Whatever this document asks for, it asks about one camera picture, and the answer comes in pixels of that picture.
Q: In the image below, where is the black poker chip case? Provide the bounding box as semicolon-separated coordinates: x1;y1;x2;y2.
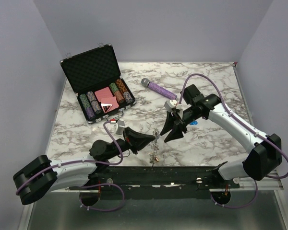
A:
60;44;136;124

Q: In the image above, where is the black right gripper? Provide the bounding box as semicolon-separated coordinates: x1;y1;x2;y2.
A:
160;105;202;143

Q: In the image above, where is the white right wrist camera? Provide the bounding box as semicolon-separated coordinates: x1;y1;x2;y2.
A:
164;100;182;113

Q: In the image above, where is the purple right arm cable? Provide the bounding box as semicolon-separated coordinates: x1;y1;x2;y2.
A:
177;73;288;209

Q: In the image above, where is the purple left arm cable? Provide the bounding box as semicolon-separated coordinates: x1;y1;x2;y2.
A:
15;121;125;212

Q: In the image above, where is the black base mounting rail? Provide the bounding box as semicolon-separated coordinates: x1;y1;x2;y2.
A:
80;166;239;200

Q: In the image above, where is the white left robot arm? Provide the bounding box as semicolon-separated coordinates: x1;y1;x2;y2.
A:
13;127;155;205

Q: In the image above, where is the all in triangle button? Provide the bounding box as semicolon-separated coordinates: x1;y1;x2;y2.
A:
101;103;113;113

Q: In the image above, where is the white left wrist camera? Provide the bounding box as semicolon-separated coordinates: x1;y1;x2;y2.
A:
110;119;125;136

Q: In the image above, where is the red playing card deck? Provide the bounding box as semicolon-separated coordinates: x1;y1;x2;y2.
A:
94;87;119;112

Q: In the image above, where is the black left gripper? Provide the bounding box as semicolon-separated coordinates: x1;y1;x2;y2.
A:
107;126;155;160

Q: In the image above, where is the purple glitter microphone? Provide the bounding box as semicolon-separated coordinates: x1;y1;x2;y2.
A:
141;78;177;100

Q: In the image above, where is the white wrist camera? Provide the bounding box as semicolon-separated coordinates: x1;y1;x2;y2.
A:
110;119;125;136
164;100;182;113

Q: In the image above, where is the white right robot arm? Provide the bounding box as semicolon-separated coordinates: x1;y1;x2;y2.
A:
161;85;282;188

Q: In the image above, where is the round metal key ring disc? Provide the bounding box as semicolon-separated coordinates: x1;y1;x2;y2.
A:
149;128;160;167

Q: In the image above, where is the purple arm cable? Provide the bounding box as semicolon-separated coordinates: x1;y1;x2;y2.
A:
177;73;288;209
15;121;125;212

